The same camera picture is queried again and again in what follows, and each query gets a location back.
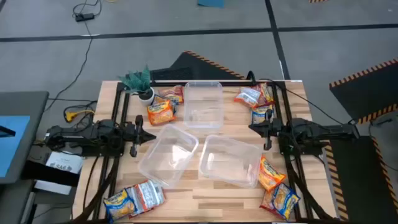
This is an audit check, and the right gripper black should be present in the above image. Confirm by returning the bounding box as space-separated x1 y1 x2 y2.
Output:
248 108 282 151

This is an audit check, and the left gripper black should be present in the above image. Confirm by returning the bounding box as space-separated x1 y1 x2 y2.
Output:
124 114 157 158

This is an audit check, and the blue Maruchan noodle pack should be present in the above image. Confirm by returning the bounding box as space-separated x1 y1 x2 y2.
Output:
272 182 302 221
251 104 274 124
103 188 137 222
152 95 180 113

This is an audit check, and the orange Maruchan noodle pack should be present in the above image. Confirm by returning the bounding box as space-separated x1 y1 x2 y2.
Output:
233 86 261 109
146 99 177 126
257 155 286 192

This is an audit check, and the red Maruchan noodle pack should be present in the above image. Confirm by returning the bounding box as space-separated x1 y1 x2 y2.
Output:
126 179 166 218
159 85 185 105
259 189 280 217
254 82 275 106

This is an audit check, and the clear plastic bin with label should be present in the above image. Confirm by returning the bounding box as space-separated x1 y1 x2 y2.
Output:
137 123 200 189

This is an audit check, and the green plant in white pot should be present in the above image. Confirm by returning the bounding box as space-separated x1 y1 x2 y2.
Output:
118 65 155 106

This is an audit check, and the black ramp with hazard stripes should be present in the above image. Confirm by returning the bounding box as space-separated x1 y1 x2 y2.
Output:
126 50 246 82

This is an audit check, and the white printed paper sheet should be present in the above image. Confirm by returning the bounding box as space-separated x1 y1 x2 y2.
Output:
45 151 85 174

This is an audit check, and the black mat with hazard stripes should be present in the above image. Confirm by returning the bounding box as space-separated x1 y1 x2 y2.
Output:
322 135 398 224
328 58 398 125

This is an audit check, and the grey desk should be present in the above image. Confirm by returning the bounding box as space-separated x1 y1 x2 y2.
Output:
0 91 50 185

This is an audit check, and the grey stand foot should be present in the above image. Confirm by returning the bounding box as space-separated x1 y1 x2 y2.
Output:
369 110 398 127

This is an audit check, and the blue sheet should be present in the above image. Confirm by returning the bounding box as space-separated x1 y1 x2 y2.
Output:
0 115 31 178

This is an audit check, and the blue floor mat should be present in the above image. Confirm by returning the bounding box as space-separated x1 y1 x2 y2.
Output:
197 0 225 9

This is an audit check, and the black power adapter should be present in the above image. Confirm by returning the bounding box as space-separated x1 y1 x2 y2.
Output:
75 12 95 22

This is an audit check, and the black bar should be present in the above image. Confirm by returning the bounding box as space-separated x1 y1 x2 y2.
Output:
0 125 16 138

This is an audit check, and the black aluminium table frame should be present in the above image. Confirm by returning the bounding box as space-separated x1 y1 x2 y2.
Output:
73 79 341 224

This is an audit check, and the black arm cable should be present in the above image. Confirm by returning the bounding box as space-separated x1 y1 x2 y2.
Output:
247 70 354 125

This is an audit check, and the yellow plug with cable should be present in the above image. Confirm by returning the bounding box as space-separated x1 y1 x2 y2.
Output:
64 109 96 123

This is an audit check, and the long black floor cable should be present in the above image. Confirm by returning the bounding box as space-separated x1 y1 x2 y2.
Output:
43 21 94 113

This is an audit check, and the looped black cable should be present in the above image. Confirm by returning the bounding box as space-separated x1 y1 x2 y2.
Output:
72 0 103 16

